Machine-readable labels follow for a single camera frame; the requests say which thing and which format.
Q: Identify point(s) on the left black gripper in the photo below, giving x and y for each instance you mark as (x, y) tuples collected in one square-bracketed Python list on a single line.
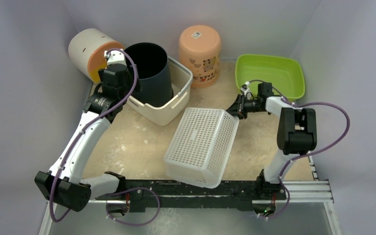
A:
[(130, 79)]

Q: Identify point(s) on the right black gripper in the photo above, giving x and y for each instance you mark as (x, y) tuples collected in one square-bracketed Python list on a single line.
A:
[(240, 107)]

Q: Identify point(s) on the tall black cylindrical bin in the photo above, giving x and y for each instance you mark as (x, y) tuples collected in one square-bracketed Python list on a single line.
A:
[(154, 74)]

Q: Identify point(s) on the green plastic tub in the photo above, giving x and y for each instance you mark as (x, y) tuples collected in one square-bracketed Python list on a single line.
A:
[(285, 74)]

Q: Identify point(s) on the green white perforated basket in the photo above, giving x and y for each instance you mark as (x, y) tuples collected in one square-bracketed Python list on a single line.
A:
[(201, 146)]

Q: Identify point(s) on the cream plastic storage basket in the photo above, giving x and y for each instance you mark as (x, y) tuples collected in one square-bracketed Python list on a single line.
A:
[(181, 80)]

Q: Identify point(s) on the large orange plastic bucket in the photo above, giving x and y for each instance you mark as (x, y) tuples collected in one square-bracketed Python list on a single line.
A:
[(199, 51)]

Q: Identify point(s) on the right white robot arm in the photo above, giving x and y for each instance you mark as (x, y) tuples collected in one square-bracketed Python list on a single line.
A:
[(296, 134)]

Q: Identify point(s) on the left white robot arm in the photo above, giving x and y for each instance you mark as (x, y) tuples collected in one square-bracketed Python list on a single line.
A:
[(63, 183)]

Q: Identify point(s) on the white orange cylindrical container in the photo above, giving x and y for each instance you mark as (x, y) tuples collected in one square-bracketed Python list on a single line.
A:
[(86, 51)]

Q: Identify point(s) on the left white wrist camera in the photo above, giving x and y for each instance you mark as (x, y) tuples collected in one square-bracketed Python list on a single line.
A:
[(115, 56)]

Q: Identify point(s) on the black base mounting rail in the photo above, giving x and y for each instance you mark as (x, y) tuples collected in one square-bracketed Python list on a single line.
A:
[(240, 195)]

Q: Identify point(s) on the aluminium table frame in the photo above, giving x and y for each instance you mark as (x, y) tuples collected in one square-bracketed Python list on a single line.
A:
[(308, 210)]

